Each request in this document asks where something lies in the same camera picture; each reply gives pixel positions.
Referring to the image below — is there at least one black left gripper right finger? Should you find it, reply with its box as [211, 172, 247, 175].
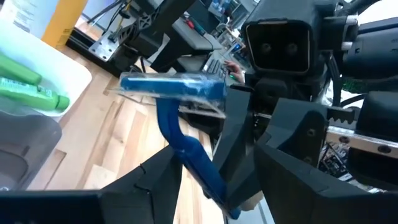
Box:
[254, 143, 398, 224]

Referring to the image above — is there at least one grey plastic bin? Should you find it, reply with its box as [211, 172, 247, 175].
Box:
[0, 105, 63, 192]

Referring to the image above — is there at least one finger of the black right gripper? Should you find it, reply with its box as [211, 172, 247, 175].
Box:
[213, 85, 261, 212]
[263, 98, 328, 169]

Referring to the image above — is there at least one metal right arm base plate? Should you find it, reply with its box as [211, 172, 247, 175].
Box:
[88, 30, 121, 62]

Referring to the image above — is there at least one person's hand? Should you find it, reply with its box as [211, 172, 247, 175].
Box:
[223, 60, 246, 84]

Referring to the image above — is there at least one green travel bottle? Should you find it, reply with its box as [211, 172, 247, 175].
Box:
[0, 77, 71, 112]
[0, 52, 43, 86]

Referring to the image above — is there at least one white wipes canister yellow label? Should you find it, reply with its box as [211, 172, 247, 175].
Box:
[0, 0, 89, 49]

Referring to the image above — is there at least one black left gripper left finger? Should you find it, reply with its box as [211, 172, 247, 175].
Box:
[0, 145, 183, 224]

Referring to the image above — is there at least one white plastic bin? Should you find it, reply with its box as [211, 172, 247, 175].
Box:
[0, 17, 93, 121]

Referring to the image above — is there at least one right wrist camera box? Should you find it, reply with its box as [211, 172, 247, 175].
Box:
[241, 17, 312, 76]

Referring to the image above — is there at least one blue disposable razor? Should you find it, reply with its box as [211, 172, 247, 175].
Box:
[119, 71, 242, 220]

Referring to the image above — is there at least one black keyboard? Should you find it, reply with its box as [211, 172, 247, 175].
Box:
[201, 58, 228, 79]

